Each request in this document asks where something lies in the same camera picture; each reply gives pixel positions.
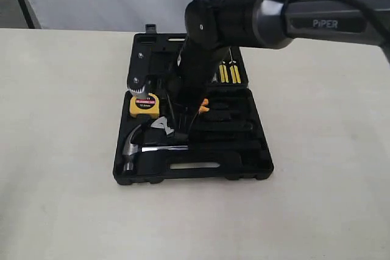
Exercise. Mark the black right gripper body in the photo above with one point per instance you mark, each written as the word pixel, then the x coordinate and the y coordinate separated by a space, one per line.
pixel 193 70

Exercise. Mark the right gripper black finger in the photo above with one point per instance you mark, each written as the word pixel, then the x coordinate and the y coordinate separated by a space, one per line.
pixel 183 122

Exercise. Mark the adjustable wrench black handle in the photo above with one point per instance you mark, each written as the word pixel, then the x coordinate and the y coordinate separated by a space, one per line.
pixel 202 128

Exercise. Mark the claw hammer black grip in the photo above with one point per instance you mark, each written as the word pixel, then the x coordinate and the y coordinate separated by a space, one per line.
pixel 130 149

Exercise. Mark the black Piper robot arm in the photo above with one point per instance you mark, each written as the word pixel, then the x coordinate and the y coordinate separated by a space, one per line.
pixel 214 26

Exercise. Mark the black plastic tool case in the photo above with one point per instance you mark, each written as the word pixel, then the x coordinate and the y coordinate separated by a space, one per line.
pixel 232 157

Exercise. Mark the yellow screwdriver left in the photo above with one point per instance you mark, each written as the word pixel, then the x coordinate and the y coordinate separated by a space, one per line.
pixel 224 78

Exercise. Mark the yellow screwdriver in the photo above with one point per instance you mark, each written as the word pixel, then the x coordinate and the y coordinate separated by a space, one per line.
pixel 236 79
pixel 224 78

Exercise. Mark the yellow measuring tape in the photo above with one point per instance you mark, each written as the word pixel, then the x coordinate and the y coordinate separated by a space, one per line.
pixel 149 106

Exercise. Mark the yellow screwdriver right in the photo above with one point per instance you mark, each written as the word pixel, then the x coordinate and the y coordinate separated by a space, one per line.
pixel 236 79

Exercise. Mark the orange handled pliers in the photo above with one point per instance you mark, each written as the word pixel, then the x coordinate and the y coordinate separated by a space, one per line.
pixel 204 107

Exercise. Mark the clear handled test screwdriver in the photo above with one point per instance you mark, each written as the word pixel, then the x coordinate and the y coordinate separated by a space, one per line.
pixel 215 78

